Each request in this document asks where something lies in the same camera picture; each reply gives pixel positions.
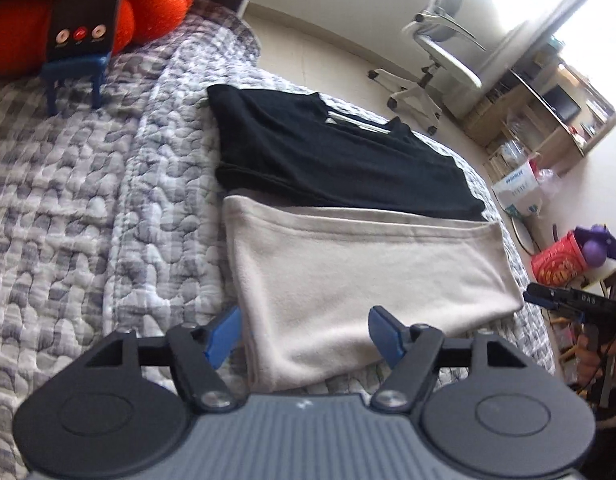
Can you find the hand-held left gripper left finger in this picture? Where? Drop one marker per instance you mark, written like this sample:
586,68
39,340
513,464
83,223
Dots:
223,340

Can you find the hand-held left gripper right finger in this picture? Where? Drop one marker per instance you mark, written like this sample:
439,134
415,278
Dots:
385,335

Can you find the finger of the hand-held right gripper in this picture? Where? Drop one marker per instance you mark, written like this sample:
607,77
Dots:
542,294

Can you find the beige garment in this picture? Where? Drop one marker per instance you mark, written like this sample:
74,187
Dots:
377,270

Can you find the black shirt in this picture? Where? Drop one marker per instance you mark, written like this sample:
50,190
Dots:
338,155

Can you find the person's right forearm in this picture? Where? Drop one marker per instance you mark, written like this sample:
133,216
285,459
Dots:
610,440

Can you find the person's right hand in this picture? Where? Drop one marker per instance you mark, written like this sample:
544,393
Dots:
587,360

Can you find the red printed box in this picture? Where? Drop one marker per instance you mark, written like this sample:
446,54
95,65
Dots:
557,260

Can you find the purple plush toy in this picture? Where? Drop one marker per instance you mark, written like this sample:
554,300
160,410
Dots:
600,245

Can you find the white cardboard box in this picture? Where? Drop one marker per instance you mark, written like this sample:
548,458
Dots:
517,187

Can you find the wooden desk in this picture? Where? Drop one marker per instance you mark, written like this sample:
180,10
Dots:
537,125

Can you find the black monitor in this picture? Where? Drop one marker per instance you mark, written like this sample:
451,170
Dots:
562,105

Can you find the grey checkered quilt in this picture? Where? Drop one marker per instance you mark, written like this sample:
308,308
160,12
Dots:
63,210

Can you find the grey office chair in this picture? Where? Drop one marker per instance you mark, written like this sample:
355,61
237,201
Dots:
437,50

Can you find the grey curtain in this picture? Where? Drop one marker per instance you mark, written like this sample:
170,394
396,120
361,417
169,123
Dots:
552,15

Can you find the blue chair phone stand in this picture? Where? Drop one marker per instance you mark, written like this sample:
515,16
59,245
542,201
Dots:
75,67

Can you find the orange pumpkin cushion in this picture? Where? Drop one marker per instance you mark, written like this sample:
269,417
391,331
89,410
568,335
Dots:
158,5

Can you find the black smartphone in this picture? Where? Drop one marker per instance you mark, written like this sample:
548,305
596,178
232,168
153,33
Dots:
88,5

